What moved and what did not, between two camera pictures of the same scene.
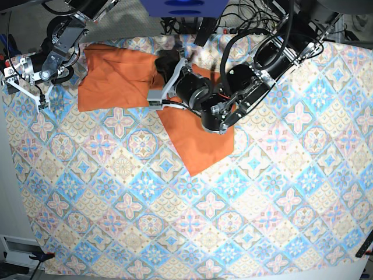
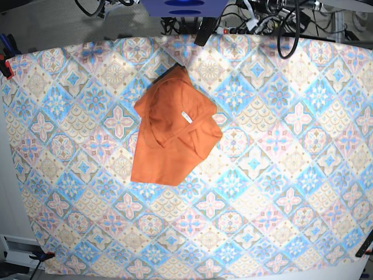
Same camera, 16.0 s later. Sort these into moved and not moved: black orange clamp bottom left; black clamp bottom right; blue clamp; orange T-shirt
Moved: orange T-shirt
Not moved: black orange clamp bottom left; black clamp bottom right; blue clamp
